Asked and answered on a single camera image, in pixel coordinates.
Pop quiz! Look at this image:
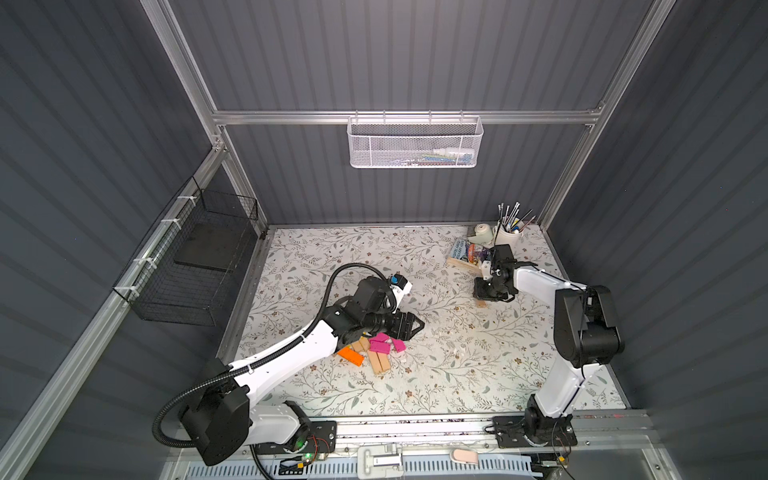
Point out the orange block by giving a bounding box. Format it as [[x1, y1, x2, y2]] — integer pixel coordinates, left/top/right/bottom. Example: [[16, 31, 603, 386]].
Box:
[[337, 346, 365, 367]]

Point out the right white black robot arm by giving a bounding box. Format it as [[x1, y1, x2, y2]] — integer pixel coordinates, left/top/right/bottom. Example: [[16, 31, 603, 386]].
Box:
[[473, 245, 624, 449]]

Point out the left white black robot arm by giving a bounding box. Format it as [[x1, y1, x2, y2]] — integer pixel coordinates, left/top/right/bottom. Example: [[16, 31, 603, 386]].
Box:
[[151, 264, 425, 466]]

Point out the magenta block upper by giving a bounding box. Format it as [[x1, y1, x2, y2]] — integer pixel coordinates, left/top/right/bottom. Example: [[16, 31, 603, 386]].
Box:
[[368, 333, 391, 344]]

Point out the magenta block lower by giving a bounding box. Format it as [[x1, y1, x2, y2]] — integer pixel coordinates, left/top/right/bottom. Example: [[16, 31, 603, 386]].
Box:
[[369, 341, 392, 355]]

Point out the natural wood block pair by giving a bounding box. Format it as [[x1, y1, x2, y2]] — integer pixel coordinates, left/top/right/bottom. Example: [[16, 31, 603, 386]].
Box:
[[368, 351, 391, 376]]

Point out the white pen cup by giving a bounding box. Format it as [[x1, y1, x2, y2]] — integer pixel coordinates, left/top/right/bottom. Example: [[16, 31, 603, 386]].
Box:
[[494, 225, 522, 248]]

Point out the white tape roll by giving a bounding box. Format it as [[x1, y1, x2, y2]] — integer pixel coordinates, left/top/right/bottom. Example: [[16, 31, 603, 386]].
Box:
[[467, 223, 494, 247]]

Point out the pink eraser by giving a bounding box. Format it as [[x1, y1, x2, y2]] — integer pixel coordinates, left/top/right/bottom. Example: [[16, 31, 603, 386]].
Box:
[[450, 448, 479, 466]]

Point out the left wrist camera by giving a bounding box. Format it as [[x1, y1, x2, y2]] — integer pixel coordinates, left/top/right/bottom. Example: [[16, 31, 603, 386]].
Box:
[[388, 273, 413, 309]]

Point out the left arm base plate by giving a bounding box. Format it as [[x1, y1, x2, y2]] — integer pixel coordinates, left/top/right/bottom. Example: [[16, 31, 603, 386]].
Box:
[[256, 420, 338, 455]]

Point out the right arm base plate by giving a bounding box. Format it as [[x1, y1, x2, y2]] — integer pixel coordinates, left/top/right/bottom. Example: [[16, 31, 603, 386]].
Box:
[[484, 415, 578, 449]]

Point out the white wire wall basket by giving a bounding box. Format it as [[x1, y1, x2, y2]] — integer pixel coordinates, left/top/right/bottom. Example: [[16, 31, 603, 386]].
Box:
[[346, 115, 484, 169]]

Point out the black wire side basket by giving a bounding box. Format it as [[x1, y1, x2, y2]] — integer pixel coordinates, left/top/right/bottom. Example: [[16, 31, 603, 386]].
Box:
[[113, 181, 259, 330]]

